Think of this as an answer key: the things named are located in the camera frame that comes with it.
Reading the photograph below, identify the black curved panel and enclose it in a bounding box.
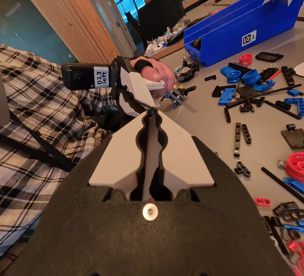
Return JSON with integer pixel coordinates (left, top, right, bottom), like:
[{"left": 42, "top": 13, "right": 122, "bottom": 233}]
[{"left": 255, "top": 52, "right": 284, "bottom": 62}]

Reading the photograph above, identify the blue storage bin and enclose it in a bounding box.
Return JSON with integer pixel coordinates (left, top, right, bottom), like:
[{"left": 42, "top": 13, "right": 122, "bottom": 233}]
[{"left": 184, "top": 0, "right": 304, "bottom": 67}]

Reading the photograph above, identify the short black holed beam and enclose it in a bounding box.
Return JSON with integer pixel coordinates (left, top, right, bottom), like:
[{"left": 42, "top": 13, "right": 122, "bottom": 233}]
[{"left": 275, "top": 101, "right": 292, "bottom": 111}]

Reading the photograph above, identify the dark fabric partition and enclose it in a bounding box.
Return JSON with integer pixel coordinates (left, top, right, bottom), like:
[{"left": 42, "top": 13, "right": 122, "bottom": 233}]
[{"left": 125, "top": 0, "right": 186, "bottom": 46}]

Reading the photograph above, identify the blue wheel rim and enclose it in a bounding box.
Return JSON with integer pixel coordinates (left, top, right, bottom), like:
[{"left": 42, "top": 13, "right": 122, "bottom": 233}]
[
  {"left": 227, "top": 70, "right": 241, "bottom": 84},
  {"left": 241, "top": 69, "right": 262, "bottom": 85}
]

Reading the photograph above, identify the blue flat panel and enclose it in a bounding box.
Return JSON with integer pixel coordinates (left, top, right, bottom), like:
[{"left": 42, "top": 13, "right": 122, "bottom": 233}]
[{"left": 218, "top": 88, "right": 236, "bottom": 106}]

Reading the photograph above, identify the grey black chassis assembly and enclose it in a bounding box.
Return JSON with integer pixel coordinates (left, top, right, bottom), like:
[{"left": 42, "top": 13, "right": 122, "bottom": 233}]
[{"left": 174, "top": 55, "right": 200, "bottom": 83}]

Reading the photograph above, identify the red axle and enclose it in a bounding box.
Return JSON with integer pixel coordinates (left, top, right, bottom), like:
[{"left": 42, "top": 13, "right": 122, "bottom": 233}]
[{"left": 266, "top": 69, "right": 283, "bottom": 82}]

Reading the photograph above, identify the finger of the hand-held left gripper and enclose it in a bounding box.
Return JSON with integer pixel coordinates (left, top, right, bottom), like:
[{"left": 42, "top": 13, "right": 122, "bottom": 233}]
[
  {"left": 119, "top": 93, "right": 141, "bottom": 117},
  {"left": 120, "top": 67, "right": 156, "bottom": 109}
]

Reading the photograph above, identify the black open frame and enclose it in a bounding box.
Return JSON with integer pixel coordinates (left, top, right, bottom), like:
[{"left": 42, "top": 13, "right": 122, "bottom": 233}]
[{"left": 212, "top": 85, "right": 237, "bottom": 97}]

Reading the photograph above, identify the pile of small pins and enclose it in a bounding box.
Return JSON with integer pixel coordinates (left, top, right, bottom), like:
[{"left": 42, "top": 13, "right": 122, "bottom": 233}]
[{"left": 262, "top": 201, "right": 304, "bottom": 276}]

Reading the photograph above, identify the red short beam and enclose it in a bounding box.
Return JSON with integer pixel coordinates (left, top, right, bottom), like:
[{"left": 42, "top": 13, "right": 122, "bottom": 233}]
[{"left": 254, "top": 197, "right": 272, "bottom": 207}]

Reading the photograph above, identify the black rectangular frame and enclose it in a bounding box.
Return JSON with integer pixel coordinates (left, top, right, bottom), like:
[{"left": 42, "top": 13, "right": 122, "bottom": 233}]
[{"left": 259, "top": 67, "right": 279, "bottom": 83}]

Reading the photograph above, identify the red wheel rim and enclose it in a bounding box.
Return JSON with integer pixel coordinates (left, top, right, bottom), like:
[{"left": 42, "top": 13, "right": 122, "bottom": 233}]
[{"left": 285, "top": 152, "right": 304, "bottom": 183}]

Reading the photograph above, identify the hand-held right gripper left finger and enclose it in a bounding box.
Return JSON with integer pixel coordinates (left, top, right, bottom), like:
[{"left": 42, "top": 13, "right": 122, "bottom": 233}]
[{"left": 88, "top": 111, "right": 149, "bottom": 201}]

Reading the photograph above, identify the medium black axle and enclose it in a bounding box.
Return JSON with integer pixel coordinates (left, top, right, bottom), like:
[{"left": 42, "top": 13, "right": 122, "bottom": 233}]
[{"left": 264, "top": 100, "right": 301, "bottom": 120}]

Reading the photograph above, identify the long black axle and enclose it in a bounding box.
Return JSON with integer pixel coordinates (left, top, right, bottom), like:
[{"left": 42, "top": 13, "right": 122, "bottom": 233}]
[
  {"left": 246, "top": 84, "right": 302, "bottom": 98},
  {"left": 261, "top": 167, "right": 304, "bottom": 203}
]

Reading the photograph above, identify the black flat plate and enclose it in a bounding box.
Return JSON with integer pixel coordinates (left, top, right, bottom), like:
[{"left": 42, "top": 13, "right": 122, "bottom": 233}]
[{"left": 226, "top": 99, "right": 247, "bottom": 108}]

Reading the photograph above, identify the long black holed beam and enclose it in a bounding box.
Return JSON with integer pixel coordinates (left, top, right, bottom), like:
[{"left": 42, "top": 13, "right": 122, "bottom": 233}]
[
  {"left": 234, "top": 123, "right": 241, "bottom": 157},
  {"left": 228, "top": 62, "right": 253, "bottom": 72}
]

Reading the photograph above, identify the blue angled beam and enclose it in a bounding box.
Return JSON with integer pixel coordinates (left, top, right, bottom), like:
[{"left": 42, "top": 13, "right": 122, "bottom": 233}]
[{"left": 284, "top": 97, "right": 304, "bottom": 117}]

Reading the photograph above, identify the person's left forearm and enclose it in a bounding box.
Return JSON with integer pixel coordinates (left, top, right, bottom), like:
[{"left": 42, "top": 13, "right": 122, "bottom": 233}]
[{"left": 0, "top": 44, "right": 119, "bottom": 124}]

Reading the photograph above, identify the person's left hand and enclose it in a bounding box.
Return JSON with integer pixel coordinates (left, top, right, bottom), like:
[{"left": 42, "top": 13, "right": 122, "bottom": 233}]
[{"left": 130, "top": 56, "right": 176, "bottom": 99}]

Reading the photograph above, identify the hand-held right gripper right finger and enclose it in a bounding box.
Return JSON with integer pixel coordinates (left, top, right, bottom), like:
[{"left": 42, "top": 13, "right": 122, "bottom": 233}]
[{"left": 149, "top": 110, "right": 215, "bottom": 201}]

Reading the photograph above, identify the grey desk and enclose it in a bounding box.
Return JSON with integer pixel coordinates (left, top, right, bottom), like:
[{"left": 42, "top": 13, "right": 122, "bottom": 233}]
[{"left": 152, "top": 0, "right": 304, "bottom": 276}]

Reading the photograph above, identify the black three-hole connector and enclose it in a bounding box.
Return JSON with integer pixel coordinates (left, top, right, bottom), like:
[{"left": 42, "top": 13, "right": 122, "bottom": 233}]
[{"left": 249, "top": 97, "right": 265, "bottom": 108}]

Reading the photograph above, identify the person's plaid shirt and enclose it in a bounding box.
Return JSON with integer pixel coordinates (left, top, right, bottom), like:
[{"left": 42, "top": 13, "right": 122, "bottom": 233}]
[{"left": 0, "top": 114, "right": 112, "bottom": 255}]

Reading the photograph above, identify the red translucent rim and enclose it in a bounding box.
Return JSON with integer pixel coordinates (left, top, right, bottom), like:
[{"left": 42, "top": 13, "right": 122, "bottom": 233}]
[{"left": 239, "top": 53, "right": 253, "bottom": 65}]

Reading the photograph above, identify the black strap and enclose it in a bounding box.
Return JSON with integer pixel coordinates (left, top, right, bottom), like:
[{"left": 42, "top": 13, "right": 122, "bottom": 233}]
[{"left": 0, "top": 110, "right": 74, "bottom": 172}]

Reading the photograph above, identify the black tee connector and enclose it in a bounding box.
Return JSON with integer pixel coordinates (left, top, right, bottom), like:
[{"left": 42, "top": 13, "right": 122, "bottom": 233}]
[{"left": 234, "top": 161, "right": 251, "bottom": 178}]

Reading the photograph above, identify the blue fender piece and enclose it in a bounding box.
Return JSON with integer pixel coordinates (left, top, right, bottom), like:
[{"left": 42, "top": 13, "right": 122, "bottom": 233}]
[{"left": 253, "top": 80, "right": 276, "bottom": 92}]

